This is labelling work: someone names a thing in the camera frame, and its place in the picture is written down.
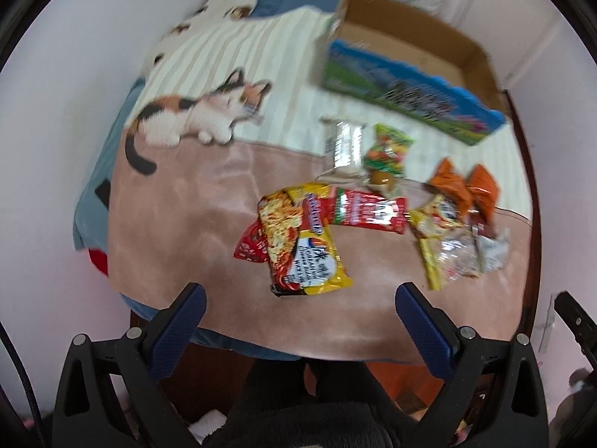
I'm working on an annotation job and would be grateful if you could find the yellow clear bread packet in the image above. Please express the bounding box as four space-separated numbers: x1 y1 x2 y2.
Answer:
419 231 481 290

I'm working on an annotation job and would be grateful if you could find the small red snack packet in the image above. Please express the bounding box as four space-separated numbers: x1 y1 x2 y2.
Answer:
233 220 268 263

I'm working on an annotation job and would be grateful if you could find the yellow instant noodle packet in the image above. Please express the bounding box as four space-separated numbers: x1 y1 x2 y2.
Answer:
257 182 353 296

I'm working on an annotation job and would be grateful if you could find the braised egg clear packet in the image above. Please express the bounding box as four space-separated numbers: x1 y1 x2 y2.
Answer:
365 170 402 198

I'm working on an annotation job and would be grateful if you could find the green bubble gum bag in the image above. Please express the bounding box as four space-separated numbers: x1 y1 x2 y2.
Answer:
363 124 415 178

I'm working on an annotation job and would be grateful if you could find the white grey snack packet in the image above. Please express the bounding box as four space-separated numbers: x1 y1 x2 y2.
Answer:
476 230 510 273

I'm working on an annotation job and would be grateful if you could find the dark red brown packet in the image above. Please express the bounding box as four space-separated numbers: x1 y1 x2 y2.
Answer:
468 209 496 239

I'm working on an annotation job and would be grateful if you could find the yellow panda snack bag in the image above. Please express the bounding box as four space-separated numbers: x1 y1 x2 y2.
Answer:
408 194 465 239

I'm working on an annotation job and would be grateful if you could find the orange snack packet right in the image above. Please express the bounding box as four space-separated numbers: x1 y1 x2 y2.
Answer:
466 164 500 224

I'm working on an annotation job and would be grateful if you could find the orange snack packet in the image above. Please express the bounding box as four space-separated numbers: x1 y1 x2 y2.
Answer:
428 158 472 220
466 164 500 224

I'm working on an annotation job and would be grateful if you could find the orange snack packet left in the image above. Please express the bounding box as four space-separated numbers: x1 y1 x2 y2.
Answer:
428 158 472 220

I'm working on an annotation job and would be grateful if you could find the red long snack packet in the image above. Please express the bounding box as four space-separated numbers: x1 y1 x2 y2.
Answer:
329 188 407 235

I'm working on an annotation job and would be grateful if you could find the cat print bed blanket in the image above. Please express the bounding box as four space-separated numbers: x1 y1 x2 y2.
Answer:
108 7 531 363

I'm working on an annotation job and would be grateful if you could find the silver clear snack packet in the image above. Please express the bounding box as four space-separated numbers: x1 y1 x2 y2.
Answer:
321 116 366 177

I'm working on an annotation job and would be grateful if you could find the milk carton cardboard box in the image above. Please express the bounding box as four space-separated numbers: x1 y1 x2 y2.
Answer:
322 0 506 146

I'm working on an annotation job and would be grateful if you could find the cat pattern pillow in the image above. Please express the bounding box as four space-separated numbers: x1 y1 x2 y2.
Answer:
141 0 258 78

